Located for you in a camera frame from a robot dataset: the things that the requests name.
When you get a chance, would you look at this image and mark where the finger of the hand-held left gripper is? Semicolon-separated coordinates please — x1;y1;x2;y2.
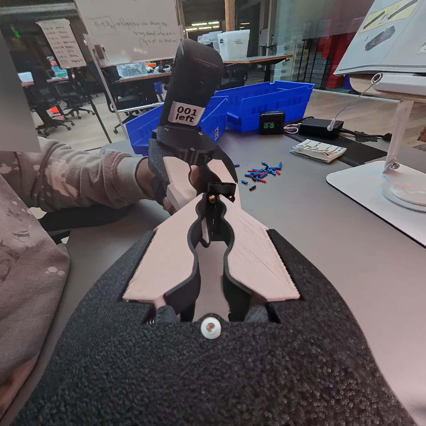
162;156;200;214
204;160;242;207

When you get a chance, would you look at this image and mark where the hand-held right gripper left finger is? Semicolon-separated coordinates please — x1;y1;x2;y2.
122;193;206;322

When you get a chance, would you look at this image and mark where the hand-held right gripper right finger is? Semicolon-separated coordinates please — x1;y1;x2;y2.
216;196;301;322

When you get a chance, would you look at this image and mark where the black toy brick assembly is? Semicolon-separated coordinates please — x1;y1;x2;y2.
200;181;237;248

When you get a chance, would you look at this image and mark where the blue bin with label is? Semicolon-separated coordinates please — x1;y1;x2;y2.
126;97;230;157

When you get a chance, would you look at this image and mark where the person's left forearm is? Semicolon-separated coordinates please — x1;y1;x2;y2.
30;138;148;212

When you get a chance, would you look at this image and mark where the grey desk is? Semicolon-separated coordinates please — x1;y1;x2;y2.
0;90;426;426

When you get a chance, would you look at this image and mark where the person's left hand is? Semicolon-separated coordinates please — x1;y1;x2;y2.
135;158;175;215

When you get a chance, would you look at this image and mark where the pile of coloured pins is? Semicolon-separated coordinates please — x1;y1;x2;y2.
233;161;283;192

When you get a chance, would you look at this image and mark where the wooden background table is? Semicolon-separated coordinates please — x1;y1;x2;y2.
221;54;293;84
118;71;172;110

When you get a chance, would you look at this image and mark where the white storage box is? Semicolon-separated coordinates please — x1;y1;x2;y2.
217;29;251;60

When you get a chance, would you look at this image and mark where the black office chair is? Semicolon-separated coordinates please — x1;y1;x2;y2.
32;67;75;135
108;67;160;134
63;77;95;118

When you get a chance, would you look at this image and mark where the black device with green display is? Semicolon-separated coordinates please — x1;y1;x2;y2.
259;111;286;135

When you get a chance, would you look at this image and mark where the whiteboard on stand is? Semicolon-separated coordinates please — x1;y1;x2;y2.
73;0;187;140

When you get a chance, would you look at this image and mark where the black chair armrest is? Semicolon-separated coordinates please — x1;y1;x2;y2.
40;203;134;243

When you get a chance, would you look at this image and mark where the folded paper booklet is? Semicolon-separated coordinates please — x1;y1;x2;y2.
290;139;347;164

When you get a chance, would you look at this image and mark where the black power adapter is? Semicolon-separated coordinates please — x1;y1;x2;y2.
299;117;345;140

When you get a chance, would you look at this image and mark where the book stand with white base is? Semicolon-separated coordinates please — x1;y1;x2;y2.
326;73;426;248

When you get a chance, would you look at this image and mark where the person's grey sweatshirt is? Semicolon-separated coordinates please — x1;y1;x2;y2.
0;138;71;410

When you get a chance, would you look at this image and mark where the rack of storage drawers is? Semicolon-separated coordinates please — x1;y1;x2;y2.
300;33;353;90

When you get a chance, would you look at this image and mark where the handwritten paper sheet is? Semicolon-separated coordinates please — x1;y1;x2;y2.
36;18;88;70

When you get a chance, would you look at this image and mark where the open instruction manual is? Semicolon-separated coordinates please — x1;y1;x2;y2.
333;0;426;77

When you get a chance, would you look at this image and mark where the thin wire tether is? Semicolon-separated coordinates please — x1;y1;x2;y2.
328;73;383;131

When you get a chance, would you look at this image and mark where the black power cable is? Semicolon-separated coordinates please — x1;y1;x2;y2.
343;128;393;142

